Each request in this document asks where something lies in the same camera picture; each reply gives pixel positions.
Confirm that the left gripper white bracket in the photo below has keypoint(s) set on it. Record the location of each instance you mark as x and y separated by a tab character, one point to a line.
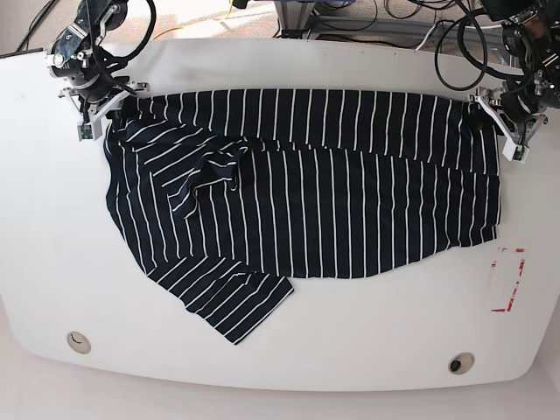
516	115

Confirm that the grey aluminium frame stand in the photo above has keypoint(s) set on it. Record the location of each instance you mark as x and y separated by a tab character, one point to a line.
295	18

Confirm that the navy white striped t-shirt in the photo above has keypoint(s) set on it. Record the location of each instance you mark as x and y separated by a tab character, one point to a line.
224	197

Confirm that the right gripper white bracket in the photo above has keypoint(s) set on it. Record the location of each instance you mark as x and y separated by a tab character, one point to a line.
90	107

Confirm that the right table cable grommet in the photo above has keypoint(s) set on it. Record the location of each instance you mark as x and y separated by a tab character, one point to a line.
461	363

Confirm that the left table cable grommet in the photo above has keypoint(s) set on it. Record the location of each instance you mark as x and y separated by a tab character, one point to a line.
78	342

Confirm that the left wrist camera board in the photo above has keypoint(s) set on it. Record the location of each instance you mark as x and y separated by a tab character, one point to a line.
515	152

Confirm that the table cable grommet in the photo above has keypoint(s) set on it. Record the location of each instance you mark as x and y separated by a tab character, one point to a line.
461	363
78	342

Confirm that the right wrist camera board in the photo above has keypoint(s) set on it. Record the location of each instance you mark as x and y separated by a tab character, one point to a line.
89	130

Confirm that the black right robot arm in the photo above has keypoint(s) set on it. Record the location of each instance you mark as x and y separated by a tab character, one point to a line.
77	57

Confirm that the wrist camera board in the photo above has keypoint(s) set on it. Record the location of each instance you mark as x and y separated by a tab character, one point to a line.
89	130
515	152

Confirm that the red tape rectangle marking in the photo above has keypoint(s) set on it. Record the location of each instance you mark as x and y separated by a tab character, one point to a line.
506	275

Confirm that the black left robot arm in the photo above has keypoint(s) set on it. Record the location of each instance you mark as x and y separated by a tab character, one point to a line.
529	33

